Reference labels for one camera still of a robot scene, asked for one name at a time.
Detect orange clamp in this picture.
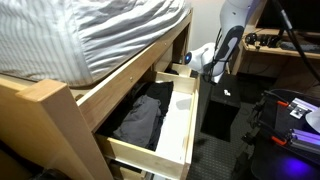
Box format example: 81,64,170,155
258,121,287,146
264,91,289,107

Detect grey folded garment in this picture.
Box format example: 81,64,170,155
113,95,161,148

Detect wooden bed frame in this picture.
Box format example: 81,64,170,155
0,15,192,180

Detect black keyboard on desk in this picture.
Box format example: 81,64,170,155
280,41,320,54

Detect purple metal rail upper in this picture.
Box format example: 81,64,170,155
288,98,318,119

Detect black box bin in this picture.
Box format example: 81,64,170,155
201,74,241,142

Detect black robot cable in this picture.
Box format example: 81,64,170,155
271,0,320,84

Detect purple metal rail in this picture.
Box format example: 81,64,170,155
289,129,320,155
288,98,318,119

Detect orange clamp upper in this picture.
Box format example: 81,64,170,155
264,91,289,107

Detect striped grey white bedding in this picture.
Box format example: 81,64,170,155
0,0,190,87

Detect orange clamp lower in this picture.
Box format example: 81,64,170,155
258,121,287,146

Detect purple metal rail lower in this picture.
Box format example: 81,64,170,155
289,129,320,155

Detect wooden desk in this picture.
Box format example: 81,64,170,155
227,6,320,98

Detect black headphones on desk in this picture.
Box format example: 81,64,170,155
245,33,281,48

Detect black folded garment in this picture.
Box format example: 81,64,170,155
133,82,174,151

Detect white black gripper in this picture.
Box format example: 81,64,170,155
184,26,244,84

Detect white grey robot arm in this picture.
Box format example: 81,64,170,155
184,0,258,84

